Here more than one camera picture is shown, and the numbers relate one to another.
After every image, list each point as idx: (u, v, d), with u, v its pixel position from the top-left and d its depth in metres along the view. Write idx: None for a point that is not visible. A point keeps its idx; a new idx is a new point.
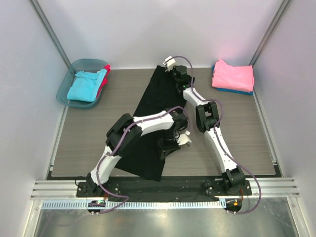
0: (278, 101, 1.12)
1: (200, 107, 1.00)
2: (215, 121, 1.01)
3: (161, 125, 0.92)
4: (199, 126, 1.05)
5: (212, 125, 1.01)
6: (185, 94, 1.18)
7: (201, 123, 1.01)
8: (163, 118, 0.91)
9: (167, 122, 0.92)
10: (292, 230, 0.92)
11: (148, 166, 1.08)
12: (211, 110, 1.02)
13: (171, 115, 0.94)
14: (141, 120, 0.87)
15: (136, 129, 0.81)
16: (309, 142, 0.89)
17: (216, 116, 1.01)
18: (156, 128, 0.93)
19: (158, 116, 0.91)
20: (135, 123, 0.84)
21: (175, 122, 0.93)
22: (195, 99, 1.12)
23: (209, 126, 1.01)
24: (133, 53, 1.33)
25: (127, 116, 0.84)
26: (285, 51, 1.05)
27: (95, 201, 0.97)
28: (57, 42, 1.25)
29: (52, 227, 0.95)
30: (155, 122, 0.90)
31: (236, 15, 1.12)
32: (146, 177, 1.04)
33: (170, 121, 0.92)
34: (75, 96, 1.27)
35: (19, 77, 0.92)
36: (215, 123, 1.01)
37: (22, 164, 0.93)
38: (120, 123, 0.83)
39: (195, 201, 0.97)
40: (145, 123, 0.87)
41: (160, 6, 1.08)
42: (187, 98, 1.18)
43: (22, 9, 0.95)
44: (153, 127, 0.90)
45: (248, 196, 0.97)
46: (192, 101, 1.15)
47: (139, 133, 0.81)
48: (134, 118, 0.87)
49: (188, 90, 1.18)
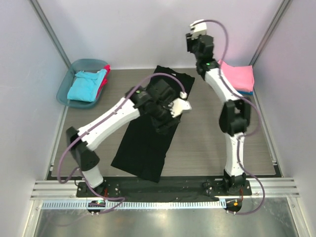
0: (278, 101, 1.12)
1: (230, 103, 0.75)
2: (246, 123, 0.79)
3: (123, 120, 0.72)
4: (221, 126, 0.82)
5: (242, 127, 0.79)
6: (210, 77, 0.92)
7: (227, 124, 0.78)
8: (121, 113, 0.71)
9: (127, 114, 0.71)
10: (292, 230, 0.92)
11: (148, 167, 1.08)
12: (242, 107, 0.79)
13: (135, 97, 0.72)
14: (86, 131, 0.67)
15: (80, 146, 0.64)
16: (309, 142, 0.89)
17: (247, 115, 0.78)
18: (117, 127, 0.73)
19: (112, 112, 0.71)
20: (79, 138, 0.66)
21: (144, 105, 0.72)
22: (222, 89, 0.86)
23: (237, 128, 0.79)
24: (133, 53, 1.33)
25: (69, 132, 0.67)
26: (285, 51, 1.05)
27: (95, 201, 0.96)
28: (57, 42, 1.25)
29: (52, 228, 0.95)
30: (109, 123, 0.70)
31: (237, 15, 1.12)
32: (145, 178, 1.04)
33: (130, 109, 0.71)
34: (75, 97, 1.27)
35: (19, 77, 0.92)
36: (246, 125, 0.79)
37: (22, 164, 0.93)
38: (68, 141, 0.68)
39: (195, 201, 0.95)
40: (93, 133, 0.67)
41: (160, 6, 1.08)
42: (210, 83, 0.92)
43: (22, 9, 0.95)
44: (111, 128, 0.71)
45: (252, 196, 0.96)
46: (217, 90, 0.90)
47: (85, 151, 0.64)
48: (80, 130, 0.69)
49: (215, 72, 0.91)
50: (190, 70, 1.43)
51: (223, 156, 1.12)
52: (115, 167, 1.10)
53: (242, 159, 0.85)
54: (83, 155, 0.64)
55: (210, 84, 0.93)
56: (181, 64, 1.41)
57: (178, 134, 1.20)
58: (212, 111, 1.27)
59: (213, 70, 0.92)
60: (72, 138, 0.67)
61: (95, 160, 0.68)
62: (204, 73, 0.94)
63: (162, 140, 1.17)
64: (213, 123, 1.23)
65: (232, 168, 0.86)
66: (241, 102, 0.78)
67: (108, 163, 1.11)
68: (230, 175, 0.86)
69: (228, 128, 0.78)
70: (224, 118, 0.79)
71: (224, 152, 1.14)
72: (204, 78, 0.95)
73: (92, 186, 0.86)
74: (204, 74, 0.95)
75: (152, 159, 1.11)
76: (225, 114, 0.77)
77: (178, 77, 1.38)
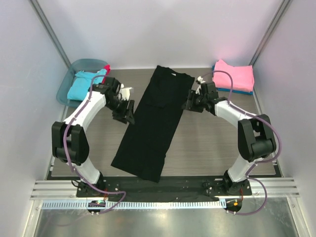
0: (278, 102, 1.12)
1: (246, 122, 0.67)
2: (269, 145, 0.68)
3: (97, 107, 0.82)
4: (240, 151, 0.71)
5: (265, 151, 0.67)
6: (219, 108, 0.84)
7: (249, 147, 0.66)
8: (93, 100, 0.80)
9: (99, 100, 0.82)
10: (292, 230, 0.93)
11: (148, 167, 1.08)
12: (259, 129, 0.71)
13: (98, 89, 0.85)
14: (72, 118, 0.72)
15: (75, 129, 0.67)
16: (309, 142, 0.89)
17: (268, 137, 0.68)
18: (93, 113, 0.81)
19: (86, 101, 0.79)
20: (69, 125, 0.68)
21: (106, 94, 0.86)
22: (235, 113, 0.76)
23: (259, 153, 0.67)
24: (133, 53, 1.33)
25: (55, 126, 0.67)
26: (285, 51, 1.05)
27: (95, 201, 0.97)
28: (57, 43, 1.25)
29: (52, 228, 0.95)
30: (88, 107, 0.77)
31: (237, 15, 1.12)
32: (144, 179, 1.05)
33: (100, 96, 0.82)
34: (75, 96, 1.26)
35: (19, 77, 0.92)
36: (269, 149, 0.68)
37: (22, 165, 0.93)
38: (57, 137, 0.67)
39: (195, 201, 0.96)
40: (79, 118, 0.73)
41: (160, 6, 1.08)
42: (223, 114, 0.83)
43: (22, 9, 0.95)
44: (91, 113, 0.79)
45: (252, 196, 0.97)
46: (230, 117, 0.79)
47: (81, 130, 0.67)
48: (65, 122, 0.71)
49: (223, 103, 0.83)
50: (190, 70, 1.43)
51: (223, 156, 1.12)
52: (115, 166, 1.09)
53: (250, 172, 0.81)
54: (80, 133, 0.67)
55: (222, 116, 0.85)
56: (181, 63, 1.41)
57: (178, 134, 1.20)
58: None
59: (222, 101, 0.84)
60: (61, 129, 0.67)
61: (84, 145, 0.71)
62: (213, 110, 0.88)
63: (161, 140, 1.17)
64: (213, 123, 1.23)
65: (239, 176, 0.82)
66: (258, 122, 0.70)
67: (108, 163, 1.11)
68: (232, 180, 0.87)
69: (249, 154, 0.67)
70: (243, 142, 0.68)
71: (224, 152, 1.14)
72: (215, 112, 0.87)
73: (94, 182, 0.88)
74: (214, 110, 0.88)
75: (152, 159, 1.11)
76: (242, 136, 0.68)
77: (178, 76, 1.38)
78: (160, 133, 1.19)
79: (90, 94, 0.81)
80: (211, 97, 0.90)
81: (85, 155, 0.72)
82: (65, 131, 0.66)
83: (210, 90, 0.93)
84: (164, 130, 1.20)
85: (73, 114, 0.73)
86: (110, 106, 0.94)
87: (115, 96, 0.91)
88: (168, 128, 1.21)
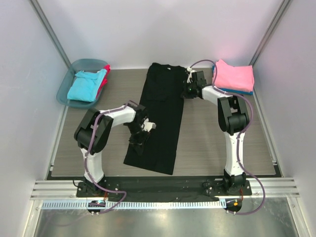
0: (278, 101, 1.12)
1: (223, 99, 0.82)
2: (243, 119, 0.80)
3: (127, 117, 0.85)
4: (220, 125, 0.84)
5: (239, 123, 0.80)
6: (205, 92, 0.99)
7: (224, 119, 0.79)
8: (127, 109, 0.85)
9: (131, 113, 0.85)
10: (293, 230, 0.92)
11: (161, 161, 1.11)
12: (236, 105, 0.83)
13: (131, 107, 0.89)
14: (107, 111, 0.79)
15: (106, 118, 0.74)
16: (309, 142, 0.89)
17: (243, 111, 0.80)
18: (121, 121, 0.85)
19: (121, 108, 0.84)
20: (101, 113, 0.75)
21: (135, 115, 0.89)
22: (217, 93, 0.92)
23: (234, 125, 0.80)
24: (133, 53, 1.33)
25: (90, 110, 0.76)
26: (285, 51, 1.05)
27: (95, 201, 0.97)
28: (57, 42, 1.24)
29: (51, 228, 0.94)
30: (121, 112, 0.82)
31: (237, 15, 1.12)
32: (159, 172, 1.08)
33: (133, 110, 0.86)
34: (75, 97, 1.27)
35: (19, 77, 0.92)
36: (244, 122, 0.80)
37: (22, 165, 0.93)
38: (87, 119, 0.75)
39: (195, 201, 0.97)
40: (111, 114, 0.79)
41: (160, 6, 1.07)
42: (208, 97, 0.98)
43: (22, 9, 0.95)
44: (121, 119, 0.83)
45: (252, 196, 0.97)
46: (214, 99, 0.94)
47: (110, 121, 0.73)
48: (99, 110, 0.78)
49: (209, 88, 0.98)
50: None
51: (223, 156, 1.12)
52: (125, 164, 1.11)
53: (242, 159, 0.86)
54: (109, 124, 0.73)
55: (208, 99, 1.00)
56: (181, 64, 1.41)
57: (178, 134, 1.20)
58: (212, 111, 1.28)
59: (206, 86, 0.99)
60: (94, 115, 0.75)
61: (106, 137, 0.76)
62: (201, 94, 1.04)
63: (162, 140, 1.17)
64: (213, 123, 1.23)
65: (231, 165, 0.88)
66: (235, 100, 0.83)
67: (108, 163, 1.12)
68: (231, 174, 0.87)
69: (226, 126, 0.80)
70: (221, 116, 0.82)
71: (224, 152, 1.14)
72: (202, 97, 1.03)
73: (97, 181, 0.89)
74: (202, 95, 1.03)
75: (151, 159, 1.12)
76: (221, 110, 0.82)
77: (178, 76, 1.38)
78: (161, 133, 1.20)
79: (126, 105, 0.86)
80: (200, 83, 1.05)
81: (102, 146, 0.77)
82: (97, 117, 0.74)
83: (199, 77, 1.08)
84: (164, 130, 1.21)
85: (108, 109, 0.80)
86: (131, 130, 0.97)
87: (139, 122, 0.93)
88: (168, 128, 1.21)
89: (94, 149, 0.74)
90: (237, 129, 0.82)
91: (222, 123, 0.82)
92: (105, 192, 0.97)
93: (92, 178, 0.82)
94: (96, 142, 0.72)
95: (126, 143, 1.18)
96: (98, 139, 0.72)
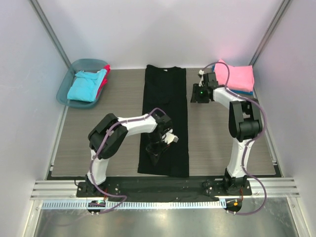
0: (278, 102, 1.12)
1: (236, 103, 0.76)
2: (256, 127, 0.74)
3: (146, 128, 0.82)
4: (230, 131, 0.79)
5: (251, 131, 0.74)
6: (217, 94, 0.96)
7: (236, 124, 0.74)
8: (148, 120, 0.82)
9: (150, 125, 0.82)
10: (293, 230, 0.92)
11: (177, 165, 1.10)
12: (250, 111, 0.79)
13: (153, 118, 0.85)
14: (126, 120, 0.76)
15: (120, 128, 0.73)
16: (309, 143, 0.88)
17: (256, 118, 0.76)
18: (139, 131, 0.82)
19: (142, 117, 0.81)
20: (119, 122, 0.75)
21: (157, 126, 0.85)
22: (228, 96, 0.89)
23: (246, 132, 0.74)
24: (133, 53, 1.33)
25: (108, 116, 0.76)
26: (285, 51, 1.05)
27: (95, 201, 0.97)
28: (57, 42, 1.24)
29: (51, 228, 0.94)
30: (141, 122, 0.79)
31: (237, 15, 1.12)
32: (176, 177, 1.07)
33: (153, 123, 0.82)
34: (75, 97, 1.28)
35: (19, 77, 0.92)
36: (257, 130, 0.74)
37: (22, 165, 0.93)
38: (103, 124, 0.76)
39: (195, 201, 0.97)
40: (130, 124, 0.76)
41: (160, 6, 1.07)
42: (219, 99, 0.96)
43: (22, 9, 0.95)
44: (139, 129, 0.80)
45: (253, 196, 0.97)
46: (225, 102, 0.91)
47: (124, 132, 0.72)
48: (119, 118, 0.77)
49: (221, 89, 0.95)
50: (190, 70, 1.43)
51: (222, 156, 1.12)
52: (140, 171, 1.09)
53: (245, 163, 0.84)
54: (122, 135, 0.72)
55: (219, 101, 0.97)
56: (181, 63, 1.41)
57: (178, 134, 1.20)
58: (212, 111, 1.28)
59: (218, 88, 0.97)
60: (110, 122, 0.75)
61: (116, 147, 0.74)
62: (212, 96, 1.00)
63: None
64: (213, 123, 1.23)
65: (235, 167, 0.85)
66: (249, 105, 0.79)
67: (108, 163, 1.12)
68: (232, 176, 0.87)
69: (236, 132, 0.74)
70: (232, 121, 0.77)
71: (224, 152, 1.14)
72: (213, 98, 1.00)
73: (97, 183, 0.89)
74: (212, 96, 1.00)
75: (160, 162, 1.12)
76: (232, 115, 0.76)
77: (179, 76, 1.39)
78: None
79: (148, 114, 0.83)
80: (211, 84, 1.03)
81: (111, 155, 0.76)
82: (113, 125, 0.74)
83: (211, 79, 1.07)
84: None
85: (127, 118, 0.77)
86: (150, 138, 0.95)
87: (161, 132, 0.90)
88: None
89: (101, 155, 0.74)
90: (247, 137, 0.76)
91: (233, 128, 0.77)
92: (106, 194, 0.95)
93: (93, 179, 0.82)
94: (104, 149, 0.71)
95: (126, 143, 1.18)
96: (107, 147, 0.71)
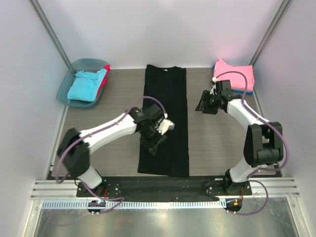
0: (278, 102, 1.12)
1: (256, 128, 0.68)
2: (275, 155, 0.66)
3: (121, 132, 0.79)
4: (246, 156, 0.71)
5: (270, 159, 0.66)
6: (231, 106, 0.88)
7: (254, 152, 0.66)
8: (124, 122, 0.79)
9: (127, 127, 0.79)
10: (293, 229, 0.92)
11: (176, 164, 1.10)
12: (269, 136, 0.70)
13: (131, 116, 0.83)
14: (89, 133, 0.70)
15: (80, 147, 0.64)
16: (309, 143, 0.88)
17: (278, 145, 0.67)
18: (112, 138, 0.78)
19: (114, 123, 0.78)
20: (80, 138, 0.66)
21: (140, 123, 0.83)
22: (248, 115, 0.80)
23: (263, 160, 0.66)
24: (133, 53, 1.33)
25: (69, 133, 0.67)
26: (285, 51, 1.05)
27: (95, 201, 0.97)
28: (57, 42, 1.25)
29: (51, 227, 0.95)
30: (113, 129, 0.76)
31: (237, 15, 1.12)
32: (176, 176, 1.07)
33: (131, 124, 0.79)
34: (75, 97, 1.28)
35: (19, 77, 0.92)
36: (276, 158, 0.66)
37: (22, 165, 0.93)
38: (65, 141, 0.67)
39: (195, 201, 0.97)
40: (95, 137, 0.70)
41: (160, 6, 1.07)
42: (235, 114, 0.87)
43: (22, 8, 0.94)
44: (110, 136, 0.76)
45: (255, 196, 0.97)
46: (241, 119, 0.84)
47: (84, 151, 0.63)
48: (81, 132, 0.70)
49: (237, 102, 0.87)
50: (190, 70, 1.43)
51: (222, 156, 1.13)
52: (139, 171, 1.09)
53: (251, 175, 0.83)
54: (85, 154, 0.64)
55: (234, 115, 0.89)
56: (181, 63, 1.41)
57: (179, 133, 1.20)
58: None
59: (235, 100, 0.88)
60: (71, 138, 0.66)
61: (86, 165, 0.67)
62: (225, 106, 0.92)
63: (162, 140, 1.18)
64: (213, 123, 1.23)
65: (240, 177, 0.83)
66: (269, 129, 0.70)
67: (108, 163, 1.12)
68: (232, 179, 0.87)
69: (253, 160, 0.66)
70: (249, 147, 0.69)
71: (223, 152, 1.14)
72: (226, 110, 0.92)
73: (91, 187, 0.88)
74: (226, 107, 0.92)
75: (160, 162, 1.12)
76: (250, 140, 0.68)
77: (179, 76, 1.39)
78: None
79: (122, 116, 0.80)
80: (225, 94, 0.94)
81: (82, 172, 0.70)
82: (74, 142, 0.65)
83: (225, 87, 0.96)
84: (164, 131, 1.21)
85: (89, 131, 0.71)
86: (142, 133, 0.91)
87: (149, 125, 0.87)
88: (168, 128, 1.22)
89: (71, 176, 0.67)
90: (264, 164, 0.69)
91: (249, 154, 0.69)
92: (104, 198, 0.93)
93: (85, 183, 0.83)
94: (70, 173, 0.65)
95: (126, 143, 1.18)
96: (72, 170, 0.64)
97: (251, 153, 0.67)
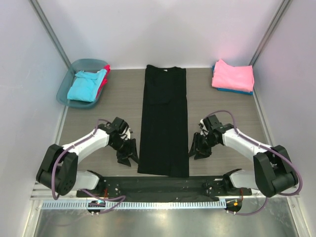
0: (278, 102, 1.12)
1: (263, 157, 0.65)
2: (290, 180, 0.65)
3: (98, 143, 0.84)
4: (259, 188, 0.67)
5: (285, 187, 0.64)
6: (227, 138, 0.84)
7: (269, 184, 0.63)
8: (98, 134, 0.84)
9: (102, 138, 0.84)
10: (292, 230, 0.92)
11: (176, 165, 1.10)
12: (277, 161, 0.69)
13: (102, 129, 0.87)
14: (72, 144, 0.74)
15: (68, 156, 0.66)
16: (309, 143, 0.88)
17: (289, 170, 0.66)
18: (93, 149, 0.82)
19: (90, 135, 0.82)
20: (65, 150, 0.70)
21: (110, 137, 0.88)
22: (247, 144, 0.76)
23: (280, 189, 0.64)
24: (133, 53, 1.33)
25: (52, 149, 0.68)
26: (285, 51, 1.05)
27: (95, 201, 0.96)
28: (57, 42, 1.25)
29: (51, 227, 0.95)
30: (91, 139, 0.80)
31: (237, 16, 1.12)
32: (176, 176, 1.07)
33: (104, 135, 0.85)
34: (75, 97, 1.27)
35: (19, 77, 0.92)
36: (291, 182, 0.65)
37: (22, 165, 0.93)
38: (48, 159, 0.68)
39: (195, 200, 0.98)
40: (78, 147, 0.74)
41: (160, 6, 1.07)
42: (232, 145, 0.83)
43: (22, 8, 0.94)
44: (91, 147, 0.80)
45: (257, 196, 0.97)
46: (241, 148, 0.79)
47: (74, 158, 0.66)
48: (62, 146, 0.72)
49: (230, 133, 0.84)
50: (190, 70, 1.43)
51: (222, 156, 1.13)
52: (138, 171, 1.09)
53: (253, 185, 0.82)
54: (73, 162, 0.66)
55: (231, 146, 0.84)
56: (181, 63, 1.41)
57: (179, 134, 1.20)
58: (212, 111, 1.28)
59: (228, 132, 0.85)
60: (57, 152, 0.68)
61: (73, 178, 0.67)
62: (221, 139, 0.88)
63: (162, 140, 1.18)
64: None
65: (242, 183, 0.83)
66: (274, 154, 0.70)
67: (108, 162, 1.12)
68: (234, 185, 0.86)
69: (271, 191, 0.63)
70: (261, 179, 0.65)
71: (223, 152, 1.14)
72: (223, 142, 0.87)
73: (92, 187, 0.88)
74: (221, 139, 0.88)
75: (161, 162, 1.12)
76: (260, 173, 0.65)
77: (179, 76, 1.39)
78: (161, 134, 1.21)
79: (96, 129, 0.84)
80: (217, 127, 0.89)
81: (67, 189, 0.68)
82: (60, 155, 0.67)
83: (213, 121, 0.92)
84: (164, 130, 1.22)
85: (72, 142, 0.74)
86: (114, 147, 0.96)
87: (118, 136, 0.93)
88: (168, 128, 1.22)
89: (59, 192, 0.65)
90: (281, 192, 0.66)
91: (263, 186, 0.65)
92: (104, 198, 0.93)
93: (84, 188, 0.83)
94: (59, 185, 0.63)
95: None
96: (61, 181, 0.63)
97: (266, 186, 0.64)
